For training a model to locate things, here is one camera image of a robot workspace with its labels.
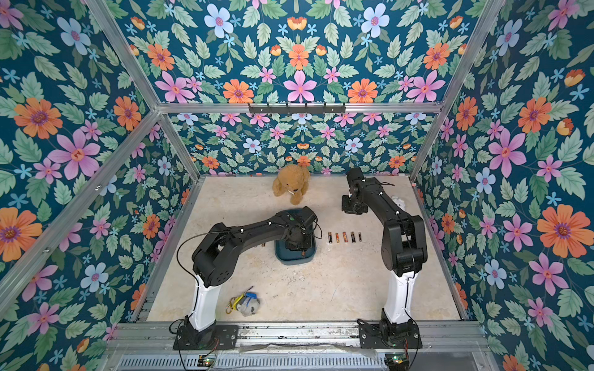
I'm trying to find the teal plastic storage tray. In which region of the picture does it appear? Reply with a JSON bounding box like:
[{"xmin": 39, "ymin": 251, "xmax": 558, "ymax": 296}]
[{"xmin": 275, "ymin": 241, "xmax": 317, "ymax": 266}]

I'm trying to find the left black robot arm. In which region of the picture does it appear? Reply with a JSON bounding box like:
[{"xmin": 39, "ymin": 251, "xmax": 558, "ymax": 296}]
[{"xmin": 188, "ymin": 207, "xmax": 318, "ymax": 332}]

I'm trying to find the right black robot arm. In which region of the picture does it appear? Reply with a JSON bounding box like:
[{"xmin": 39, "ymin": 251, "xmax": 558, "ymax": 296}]
[{"xmin": 342, "ymin": 168, "xmax": 428, "ymax": 325}]

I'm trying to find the brown teddy bear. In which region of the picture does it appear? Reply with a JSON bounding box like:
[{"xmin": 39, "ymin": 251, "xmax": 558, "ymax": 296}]
[{"xmin": 272, "ymin": 165, "xmax": 310, "ymax": 205}]

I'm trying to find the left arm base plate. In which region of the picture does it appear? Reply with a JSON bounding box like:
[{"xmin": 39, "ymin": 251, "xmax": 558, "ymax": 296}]
[{"xmin": 173, "ymin": 324, "xmax": 239, "ymax": 351}]

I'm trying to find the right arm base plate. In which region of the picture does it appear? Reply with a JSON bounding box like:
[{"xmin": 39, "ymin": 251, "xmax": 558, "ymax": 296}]
[{"xmin": 357, "ymin": 318, "xmax": 422, "ymax": 349}]

